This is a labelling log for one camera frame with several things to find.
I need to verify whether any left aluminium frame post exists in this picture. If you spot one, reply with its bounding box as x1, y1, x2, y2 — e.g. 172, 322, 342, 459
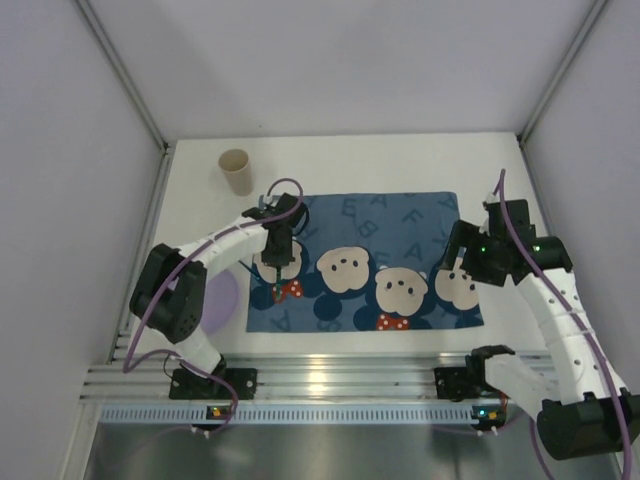
71, 0, 169, 153

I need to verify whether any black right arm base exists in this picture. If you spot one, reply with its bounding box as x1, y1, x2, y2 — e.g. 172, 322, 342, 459
434, 345, 515, 402

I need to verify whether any blue metal spoon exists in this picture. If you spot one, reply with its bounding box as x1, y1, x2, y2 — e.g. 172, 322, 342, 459
238, 260, 261, 281

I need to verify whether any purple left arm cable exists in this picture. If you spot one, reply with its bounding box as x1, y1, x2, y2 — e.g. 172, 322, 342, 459
122, 178, 305, 436

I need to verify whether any blue cartoon bear placemat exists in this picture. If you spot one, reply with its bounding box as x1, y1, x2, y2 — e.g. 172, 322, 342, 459
246, 192, 484, 333

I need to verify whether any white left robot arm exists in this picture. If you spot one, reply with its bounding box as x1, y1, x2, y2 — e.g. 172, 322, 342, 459
129, 194, 306, 379

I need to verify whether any blue handled fork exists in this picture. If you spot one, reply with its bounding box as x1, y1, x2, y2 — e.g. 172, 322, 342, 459
274, 266, 283, 304

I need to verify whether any aluminium frame post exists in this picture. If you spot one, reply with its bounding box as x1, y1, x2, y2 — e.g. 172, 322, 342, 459
71, 0, 169, 153
516, 0, 611, 149

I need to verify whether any aluminium front rail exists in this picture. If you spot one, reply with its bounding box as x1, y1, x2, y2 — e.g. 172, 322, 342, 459
80, 353, 465, 403

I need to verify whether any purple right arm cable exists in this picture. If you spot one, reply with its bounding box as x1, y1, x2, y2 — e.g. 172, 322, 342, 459
492, 168, 634, 480

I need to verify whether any perforated grey cable duct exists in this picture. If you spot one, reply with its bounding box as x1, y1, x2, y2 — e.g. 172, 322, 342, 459
100, 403, 506, 427

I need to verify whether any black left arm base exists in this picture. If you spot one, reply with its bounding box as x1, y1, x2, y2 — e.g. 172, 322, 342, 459
168, 367, 258, 400

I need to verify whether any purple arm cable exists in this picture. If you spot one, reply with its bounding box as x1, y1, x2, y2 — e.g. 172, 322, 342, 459
492, 168, 634, 480
122, 178, 305, 436

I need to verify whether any beige cup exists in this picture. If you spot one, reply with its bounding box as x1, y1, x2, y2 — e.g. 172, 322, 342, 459
218, 149, 254, 196

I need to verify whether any purple plate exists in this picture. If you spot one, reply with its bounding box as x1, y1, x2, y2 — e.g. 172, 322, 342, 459
200, 270, 240, 335

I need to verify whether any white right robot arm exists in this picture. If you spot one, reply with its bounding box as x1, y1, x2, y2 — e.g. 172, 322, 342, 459
439, 199, 639, 460

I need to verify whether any right aluminium frame post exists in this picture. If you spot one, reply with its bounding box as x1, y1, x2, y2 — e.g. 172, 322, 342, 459
516, 0, 611, 149

